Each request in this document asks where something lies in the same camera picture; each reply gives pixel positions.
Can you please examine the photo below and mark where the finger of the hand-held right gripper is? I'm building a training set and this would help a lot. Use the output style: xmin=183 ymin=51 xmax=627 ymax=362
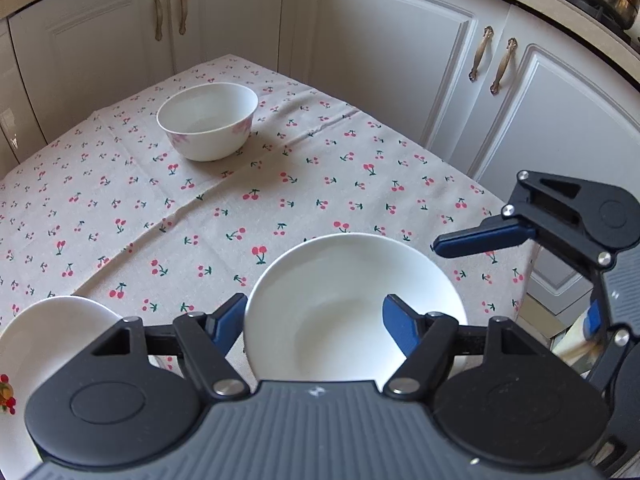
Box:
xmin=586 ymin=280 xmax=632 ymax=396
xmin=431 ymin=170 xmax=613 ymax=267

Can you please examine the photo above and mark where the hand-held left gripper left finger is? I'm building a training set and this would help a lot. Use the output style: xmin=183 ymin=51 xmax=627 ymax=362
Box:
xmin=90 ymin=292 xmax=251 ymax=401

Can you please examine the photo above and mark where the cherry print tablecloth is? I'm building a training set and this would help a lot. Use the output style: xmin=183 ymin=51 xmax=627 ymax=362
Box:
xmin=0 ymin=54 xmax=538 ymax=378

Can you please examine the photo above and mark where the white pink floral bowl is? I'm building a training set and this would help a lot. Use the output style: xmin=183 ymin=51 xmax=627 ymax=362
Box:
xmin=243 ymin=232 xmax=468 ymax=381
xmin=156 ymin=82 xmax=259 ymax=162

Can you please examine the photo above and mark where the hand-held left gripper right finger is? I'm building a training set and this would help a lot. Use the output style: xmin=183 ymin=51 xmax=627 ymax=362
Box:
xmin=382 ymin=294 xmax=526 ymax=401

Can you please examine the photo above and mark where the white fruit print plate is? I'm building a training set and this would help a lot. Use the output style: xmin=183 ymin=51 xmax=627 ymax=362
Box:
xmin=0 ymin=296 xmax=123 ymax=480

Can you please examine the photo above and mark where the white cabinet door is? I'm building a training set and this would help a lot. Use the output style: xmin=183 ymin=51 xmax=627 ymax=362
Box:
xmin=290 ymin=0 xmax=513 ymax=181
xmin=170 ymin=0 xmax=283 ymax=76
xmin=475 ymin=5 xmax=640 ymax=311
xmin=7 ymin=0 xmax=173 ymax=161

